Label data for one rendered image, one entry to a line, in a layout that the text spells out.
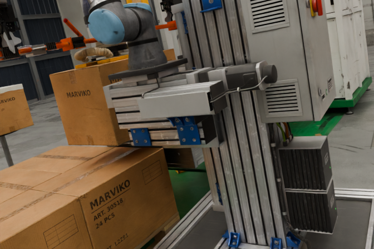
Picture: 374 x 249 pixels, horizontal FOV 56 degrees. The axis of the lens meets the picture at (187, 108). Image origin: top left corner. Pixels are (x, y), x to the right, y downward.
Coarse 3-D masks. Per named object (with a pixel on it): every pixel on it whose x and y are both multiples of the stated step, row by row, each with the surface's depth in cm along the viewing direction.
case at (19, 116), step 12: (0, 96) 314; (12, 96) 322; (24, 96) 330; (0, 108) 313; (12, 108) 321; (24, 108) 330; (0, 120) 313; (12, 120) 321; (24, 120) 329; (0, 132) 313
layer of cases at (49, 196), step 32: (32, 160) 234; (64, 160) 218; (96, 160) 203; (128, 160) 191; (160, 160) 198; (0, 192) 182; (32, 192) 172; (64, 192) 163; (96, 192) 162; (128, 192) 177; (160, 192) 197; (0, 224) 142; (32, 224) 137; (64, 224) 148; (96, 224) 161; (128, 224) 176; (160, 224) 195
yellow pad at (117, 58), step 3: (117, 51) 188; (114, 54) 188; (117, 54) 188; (123, 54) 188; (126, 54) 190; (111, 57) 181; (114, 57) 183; (117, 57) 183; (120, 57) 184; (123, 57) 186; (126, 57) 188; (102, 60) 182; (105, 60) 180; (108, 60) 179; (111, 60) 179; (114, 60) 181; (117, 60) 183; (99, 63) 184; (102, 63) 182
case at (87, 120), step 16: (96, 64) 189; (112, 64) 172; (64, 80) 182; (80, 80) 175; (96, 80) 168; (112, 80) 172; (64, 96) 186; (80, 96) 178; (96, 96) 171; (64, 112) 190; (80, 112) 182; (96, 112) 175; (112, 112) 171; (64, 128) 194; (80, 128) 186; (96, 128) 178; (112, 128) 171; (80, 144) 189; (96, 144) 181; (112, 144) 174
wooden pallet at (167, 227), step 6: (174, 216) 205; (168, 222) 200; (174, 222) 205; (162, 228) 196; (168, 228) 200; (156, 234) 203; (162, 234) 200; (144, 240) 185; (156, 240) 204; (138, 246) 181; (150, 246) 200
